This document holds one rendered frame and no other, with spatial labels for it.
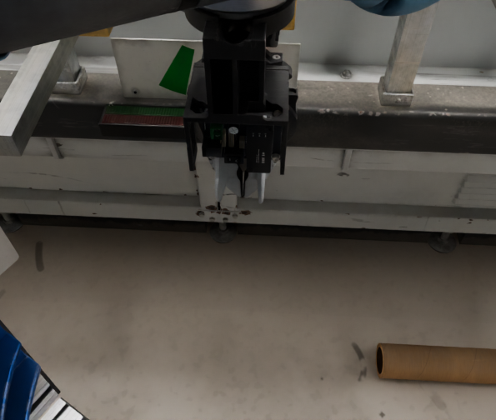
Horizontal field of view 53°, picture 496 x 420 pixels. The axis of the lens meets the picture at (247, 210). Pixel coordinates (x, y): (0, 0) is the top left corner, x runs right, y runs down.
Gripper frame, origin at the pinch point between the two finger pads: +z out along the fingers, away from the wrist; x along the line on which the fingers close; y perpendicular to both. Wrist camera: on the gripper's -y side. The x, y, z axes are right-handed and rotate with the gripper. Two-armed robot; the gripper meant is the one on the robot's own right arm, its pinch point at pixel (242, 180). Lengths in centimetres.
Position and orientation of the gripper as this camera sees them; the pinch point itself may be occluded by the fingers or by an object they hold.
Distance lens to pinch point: 48.3
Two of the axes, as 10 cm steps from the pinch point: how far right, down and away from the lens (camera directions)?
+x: 10.0, 0.4, -0.3
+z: 0.0, 6.3, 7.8
